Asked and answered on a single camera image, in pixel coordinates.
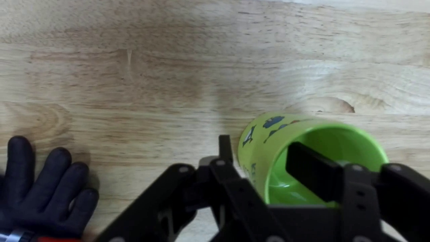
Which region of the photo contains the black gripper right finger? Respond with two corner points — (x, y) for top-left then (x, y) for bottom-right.
(285, 141), (430, 242)

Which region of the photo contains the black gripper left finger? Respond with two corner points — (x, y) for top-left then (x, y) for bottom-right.
(96, 134), (288, 242)

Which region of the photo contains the green mug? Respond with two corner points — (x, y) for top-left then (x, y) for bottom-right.
(237, 111), (390, 208)

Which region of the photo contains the purple black work glove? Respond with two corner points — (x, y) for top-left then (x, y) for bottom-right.
(0, 134), (101, 239)

